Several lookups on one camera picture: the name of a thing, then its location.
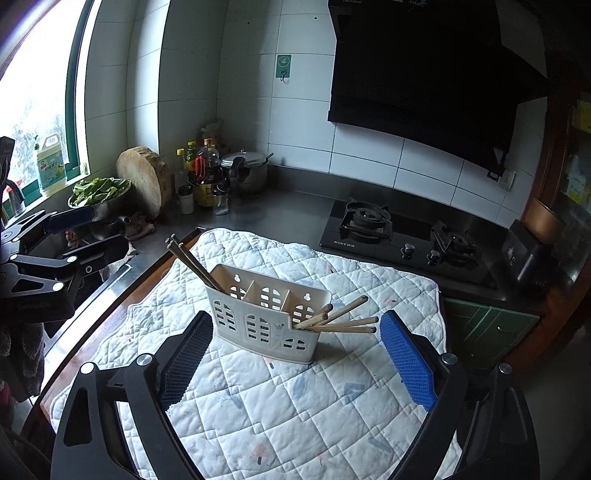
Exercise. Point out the pile of wooden chopsticks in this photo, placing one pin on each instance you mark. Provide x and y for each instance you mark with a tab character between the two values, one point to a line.
351	305

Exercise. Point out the green cabinet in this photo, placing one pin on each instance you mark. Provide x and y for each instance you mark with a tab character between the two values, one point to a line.
489	332

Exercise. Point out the copper coloured pot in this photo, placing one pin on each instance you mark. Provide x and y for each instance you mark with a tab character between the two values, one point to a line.
545	224

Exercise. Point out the green wall hook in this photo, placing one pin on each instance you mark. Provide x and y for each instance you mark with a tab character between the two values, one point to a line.
283	67

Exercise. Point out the white quilted blanket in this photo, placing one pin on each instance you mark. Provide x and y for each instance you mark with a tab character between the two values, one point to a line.
277	415

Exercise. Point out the wall socket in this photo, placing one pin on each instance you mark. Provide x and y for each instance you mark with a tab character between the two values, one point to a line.
507	180

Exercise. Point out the round wooden cutting board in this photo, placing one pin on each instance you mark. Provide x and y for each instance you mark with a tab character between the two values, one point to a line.
143	182

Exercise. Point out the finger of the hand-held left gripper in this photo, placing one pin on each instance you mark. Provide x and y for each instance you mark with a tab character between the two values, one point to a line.
99	251
69	219

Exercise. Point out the green leafy vegetables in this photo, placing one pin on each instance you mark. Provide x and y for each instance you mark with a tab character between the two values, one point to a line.
99	190

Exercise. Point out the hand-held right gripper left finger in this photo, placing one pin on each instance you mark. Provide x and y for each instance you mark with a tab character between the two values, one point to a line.
184	362

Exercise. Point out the white plastic utensil holder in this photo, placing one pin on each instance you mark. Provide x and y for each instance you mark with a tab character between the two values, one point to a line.
240	318

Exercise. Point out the black range hood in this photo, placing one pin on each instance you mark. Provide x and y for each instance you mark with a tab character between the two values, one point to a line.
415	69

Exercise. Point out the metal bowl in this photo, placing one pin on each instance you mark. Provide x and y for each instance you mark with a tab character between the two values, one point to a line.
117	197

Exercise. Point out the small white shaker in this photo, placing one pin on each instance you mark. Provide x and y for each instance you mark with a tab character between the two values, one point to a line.
186	201

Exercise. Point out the black kitchen appliance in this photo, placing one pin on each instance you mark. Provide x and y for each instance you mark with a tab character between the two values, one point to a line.
524	258

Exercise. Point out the black gas stove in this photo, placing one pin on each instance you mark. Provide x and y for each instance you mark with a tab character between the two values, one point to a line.
406	240

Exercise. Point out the metal pressure cooker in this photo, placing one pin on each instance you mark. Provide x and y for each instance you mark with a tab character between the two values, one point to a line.
251	175

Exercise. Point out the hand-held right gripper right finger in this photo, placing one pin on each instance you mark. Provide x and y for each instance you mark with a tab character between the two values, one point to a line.
408	362

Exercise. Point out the crumpled rag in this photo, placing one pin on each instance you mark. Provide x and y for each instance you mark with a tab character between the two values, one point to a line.
140	227

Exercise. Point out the green window frame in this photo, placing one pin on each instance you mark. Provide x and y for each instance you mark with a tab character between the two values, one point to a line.
76	92

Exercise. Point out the large dark oil bottle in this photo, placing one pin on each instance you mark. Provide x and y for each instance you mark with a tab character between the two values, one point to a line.
210	184

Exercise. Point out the glass jar black lid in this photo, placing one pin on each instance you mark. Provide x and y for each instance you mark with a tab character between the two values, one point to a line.
221	203

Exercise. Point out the white detergent jug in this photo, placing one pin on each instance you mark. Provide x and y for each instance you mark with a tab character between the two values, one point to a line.
50	166

